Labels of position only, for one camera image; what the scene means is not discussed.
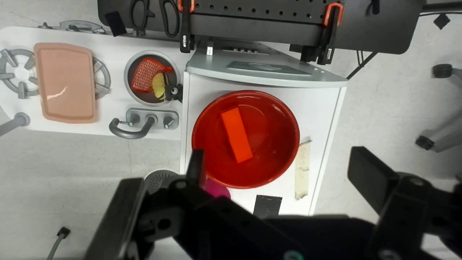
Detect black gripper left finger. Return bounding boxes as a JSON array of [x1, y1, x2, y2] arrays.
[[85, 149, 228, 260]]

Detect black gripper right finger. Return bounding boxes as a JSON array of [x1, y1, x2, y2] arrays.
[[347, 146, 462, 260]]

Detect orange rectangular block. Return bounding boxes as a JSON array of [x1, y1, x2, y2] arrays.
[[219, 107, 256, 165]]

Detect orange red plastic bowl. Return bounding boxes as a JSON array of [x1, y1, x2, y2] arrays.
[[191, 90, 302, 191]]

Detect purple plush toy green leaf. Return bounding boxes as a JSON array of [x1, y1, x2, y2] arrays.
[[201, 175, 232, 199]]

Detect grey toy faucet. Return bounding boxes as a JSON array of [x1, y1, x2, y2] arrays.
[[108, 107, 181, 142]]

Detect white toy cabinet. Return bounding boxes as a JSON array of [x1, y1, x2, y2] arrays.
[[179, 48, 349, 217]]

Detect yellow toy corn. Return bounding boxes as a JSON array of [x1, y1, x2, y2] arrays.
[[152, 72, 168, 101]]

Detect white toy sink counter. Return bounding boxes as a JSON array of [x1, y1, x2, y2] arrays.
[[0, 26, 194, 142]]

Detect grey toy burner grate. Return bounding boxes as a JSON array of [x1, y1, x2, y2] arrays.
[[0, 48, 113, 100], [40, 19, 111, 36]]

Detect round grey floor drain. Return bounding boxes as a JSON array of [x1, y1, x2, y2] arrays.
[[143, 169, 182, 194]]

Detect beige masking tape strip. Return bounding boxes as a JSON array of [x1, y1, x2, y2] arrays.
[[293, 136, 313, 201]]

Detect grey office chair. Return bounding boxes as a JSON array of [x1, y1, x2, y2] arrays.
[[416, 62, 462, 153]]

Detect black scissors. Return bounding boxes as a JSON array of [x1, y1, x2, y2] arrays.
[[130, 0, 182, 39]]

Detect pink plastic cutting board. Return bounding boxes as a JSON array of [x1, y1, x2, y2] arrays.
[[33, 42, 101, 124]]

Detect small black foam block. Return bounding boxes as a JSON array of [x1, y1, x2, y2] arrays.
[[105, 12, 127, 38]]

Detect black perforated mounting board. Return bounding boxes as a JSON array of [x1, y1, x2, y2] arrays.
[[189, 0, 425, 55]]

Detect black clamp orange handle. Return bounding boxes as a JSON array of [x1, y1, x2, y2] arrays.
[[176, 0, 198, 55], [289, 2, 345, 65]]

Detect grey cable black plug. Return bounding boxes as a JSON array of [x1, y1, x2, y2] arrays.
[[45, 225, 72, 260]]

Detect grey toy knob handle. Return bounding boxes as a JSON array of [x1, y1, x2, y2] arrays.
[[0, 111, 32, 137]]

